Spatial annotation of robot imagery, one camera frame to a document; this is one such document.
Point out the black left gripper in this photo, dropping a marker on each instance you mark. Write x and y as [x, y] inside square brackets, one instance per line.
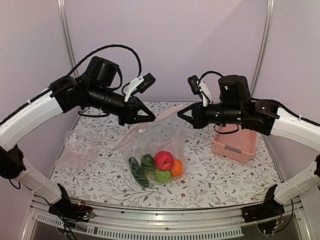
[129, 115]

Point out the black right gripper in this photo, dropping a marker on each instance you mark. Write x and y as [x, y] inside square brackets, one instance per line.
[198, 119]

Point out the clear zip top bag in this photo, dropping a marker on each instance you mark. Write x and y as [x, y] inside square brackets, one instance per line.
[166, 133]

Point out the green yellow toy mango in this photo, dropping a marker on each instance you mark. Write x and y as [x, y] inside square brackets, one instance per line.
[148, 164]

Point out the red toy apple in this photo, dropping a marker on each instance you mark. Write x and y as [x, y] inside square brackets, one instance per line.
[163, 161]

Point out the dark green toy cucumber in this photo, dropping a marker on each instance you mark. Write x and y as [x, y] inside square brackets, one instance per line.
[138, 173]

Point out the orange toy fruit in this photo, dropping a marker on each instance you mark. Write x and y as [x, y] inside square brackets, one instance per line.
[177, 169]

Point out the green toy apple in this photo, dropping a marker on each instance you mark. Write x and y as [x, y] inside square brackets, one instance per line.
[162, 176]

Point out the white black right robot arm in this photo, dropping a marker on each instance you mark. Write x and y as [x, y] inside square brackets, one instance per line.
[264, 116]

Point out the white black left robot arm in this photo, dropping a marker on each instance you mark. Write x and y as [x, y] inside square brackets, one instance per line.
[91, 89]

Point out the floral patterned table mat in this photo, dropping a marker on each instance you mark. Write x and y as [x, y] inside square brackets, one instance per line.
[210, 180]

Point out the pink perforated plastic basket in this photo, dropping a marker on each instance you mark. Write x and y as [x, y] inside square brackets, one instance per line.
[239, 146]

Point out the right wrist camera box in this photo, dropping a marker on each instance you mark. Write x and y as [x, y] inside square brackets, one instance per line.
[193, 83]

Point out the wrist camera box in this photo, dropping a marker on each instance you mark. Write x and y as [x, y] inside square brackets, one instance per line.
[193, 83]
[148, 81]

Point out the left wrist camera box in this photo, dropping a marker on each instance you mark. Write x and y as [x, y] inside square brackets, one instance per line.
[148, 81]

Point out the aluminium front frame rail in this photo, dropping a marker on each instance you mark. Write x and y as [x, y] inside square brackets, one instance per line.
[117, 222]

